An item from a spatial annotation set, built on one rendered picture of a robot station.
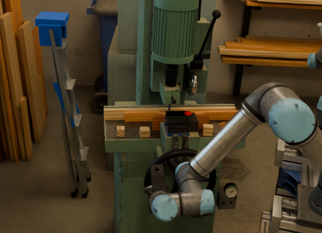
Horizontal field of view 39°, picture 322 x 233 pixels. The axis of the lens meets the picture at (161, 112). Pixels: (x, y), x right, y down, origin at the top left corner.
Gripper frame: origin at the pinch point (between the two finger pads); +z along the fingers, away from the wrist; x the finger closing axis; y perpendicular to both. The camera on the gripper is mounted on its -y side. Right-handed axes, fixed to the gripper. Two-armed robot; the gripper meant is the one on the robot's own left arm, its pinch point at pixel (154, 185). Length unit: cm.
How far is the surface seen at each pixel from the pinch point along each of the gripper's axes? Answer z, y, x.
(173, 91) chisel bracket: 20.8, -35.7, 13.1
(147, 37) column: 33, -62, 5
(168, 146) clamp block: 8.8, -13.7, 7.5
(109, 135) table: 20.5, -19.7, -15.2
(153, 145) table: 19.4, -13.7, 2.3
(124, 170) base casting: 24.5, -4.1, -10.2
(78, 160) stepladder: 117, -3, -37
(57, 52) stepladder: 87, -66, -41
